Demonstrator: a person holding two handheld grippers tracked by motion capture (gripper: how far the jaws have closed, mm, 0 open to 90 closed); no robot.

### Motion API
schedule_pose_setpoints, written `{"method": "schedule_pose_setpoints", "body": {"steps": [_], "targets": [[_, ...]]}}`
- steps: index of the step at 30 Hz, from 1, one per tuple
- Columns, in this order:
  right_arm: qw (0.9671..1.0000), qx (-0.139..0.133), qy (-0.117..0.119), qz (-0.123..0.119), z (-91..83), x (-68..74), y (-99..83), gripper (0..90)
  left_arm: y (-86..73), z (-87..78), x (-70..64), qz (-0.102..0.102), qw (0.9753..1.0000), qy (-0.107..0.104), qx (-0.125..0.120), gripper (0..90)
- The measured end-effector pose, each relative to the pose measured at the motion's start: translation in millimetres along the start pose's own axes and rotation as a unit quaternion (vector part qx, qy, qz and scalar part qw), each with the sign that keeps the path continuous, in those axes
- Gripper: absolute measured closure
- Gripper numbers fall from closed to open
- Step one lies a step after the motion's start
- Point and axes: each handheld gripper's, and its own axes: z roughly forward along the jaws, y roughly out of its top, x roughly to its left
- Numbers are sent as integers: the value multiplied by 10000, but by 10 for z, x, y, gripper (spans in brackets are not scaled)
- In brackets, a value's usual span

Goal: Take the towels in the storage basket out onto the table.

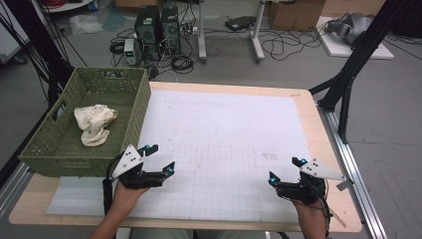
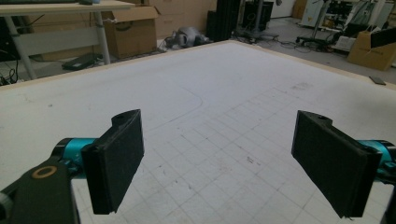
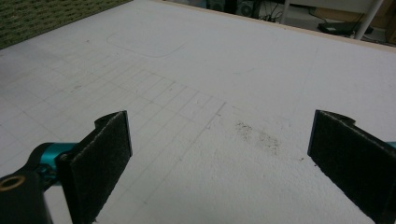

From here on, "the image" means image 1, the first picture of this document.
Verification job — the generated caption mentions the loose black floor cables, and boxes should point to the loose black floor cables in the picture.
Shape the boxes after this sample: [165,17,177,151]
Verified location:
[260,28,323,62]

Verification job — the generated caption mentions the cream printed cloth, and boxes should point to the cream printed cloth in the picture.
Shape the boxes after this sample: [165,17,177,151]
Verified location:
[73,104,119,147]

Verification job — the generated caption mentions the thin wooden stick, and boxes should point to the thin wooden stick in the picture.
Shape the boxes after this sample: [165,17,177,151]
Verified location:
[328,207,348,229]

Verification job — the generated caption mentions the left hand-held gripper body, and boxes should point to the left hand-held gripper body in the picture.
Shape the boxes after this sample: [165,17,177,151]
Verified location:
[110,143,167,190]

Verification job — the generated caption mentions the person's right hand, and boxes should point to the person's right hand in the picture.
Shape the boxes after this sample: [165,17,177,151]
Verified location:
[292,198,327,231]

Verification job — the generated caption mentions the clear plastic bag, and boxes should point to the clear plastic bag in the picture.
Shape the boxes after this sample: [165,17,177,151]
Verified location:
[69,14,105,36]

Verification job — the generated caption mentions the small grey metal piece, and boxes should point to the small grey metal piece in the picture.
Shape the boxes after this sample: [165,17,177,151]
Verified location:
[335,178,355,192]

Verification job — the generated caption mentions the white floor board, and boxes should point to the white floor board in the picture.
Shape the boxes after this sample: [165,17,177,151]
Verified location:
[315,15,395,61]

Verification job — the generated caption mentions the wide black computer tower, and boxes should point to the wide black computer tower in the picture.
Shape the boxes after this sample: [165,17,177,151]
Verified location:
[133,5,163,62]

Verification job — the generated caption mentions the white desk leg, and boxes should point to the white desk leg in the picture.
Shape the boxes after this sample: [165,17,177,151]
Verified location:
[250,0,267,64]
[197,0,208,64]

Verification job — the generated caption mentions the narrow black computer tower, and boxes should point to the narrow black computer tower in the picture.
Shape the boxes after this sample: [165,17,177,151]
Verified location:
[160,6,183,56]

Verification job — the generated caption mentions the flat black box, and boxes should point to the flat black box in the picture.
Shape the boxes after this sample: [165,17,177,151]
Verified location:
[224,15,257,32]

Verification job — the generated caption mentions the person's left hand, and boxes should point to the person's left hand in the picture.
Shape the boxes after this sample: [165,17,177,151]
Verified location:
[110,180,150,216]

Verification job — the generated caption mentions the grey rounded device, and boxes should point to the grey rounded device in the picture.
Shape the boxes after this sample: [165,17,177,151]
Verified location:
[325,12,373,46]

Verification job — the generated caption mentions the coiled black cable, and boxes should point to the coiled black cable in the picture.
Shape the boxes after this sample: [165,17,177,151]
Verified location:
[170,54,195,75]

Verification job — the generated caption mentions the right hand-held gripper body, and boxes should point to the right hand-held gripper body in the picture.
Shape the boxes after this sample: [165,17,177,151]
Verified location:
[276,157,346,205]

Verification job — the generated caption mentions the large cardboard box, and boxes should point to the large cardboard box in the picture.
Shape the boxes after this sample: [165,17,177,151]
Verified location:
[268,0,326,32]

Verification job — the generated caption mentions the white grid mat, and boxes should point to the white grid mat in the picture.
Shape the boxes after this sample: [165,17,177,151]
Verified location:
[46,89,315,224]

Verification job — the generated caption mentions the small grey power supply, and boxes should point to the small grey power supply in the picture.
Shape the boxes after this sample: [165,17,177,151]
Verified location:
[123,38,138,67]

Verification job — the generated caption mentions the black frame stand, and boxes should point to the black frame stand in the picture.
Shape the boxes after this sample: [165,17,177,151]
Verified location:
[0,0,76,108]
[308,0,412,145]

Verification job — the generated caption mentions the white cabinet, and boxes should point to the white cabinet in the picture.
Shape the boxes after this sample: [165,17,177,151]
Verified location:
[0,6,31,65]

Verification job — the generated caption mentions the aluminium rail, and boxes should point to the aluminium rail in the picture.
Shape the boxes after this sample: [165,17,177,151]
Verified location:
[0,162,34,217]
[317,106,388,239]

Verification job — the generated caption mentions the green woven basket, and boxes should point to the green woven basket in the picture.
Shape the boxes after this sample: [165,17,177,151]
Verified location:
[18,67,152,178]

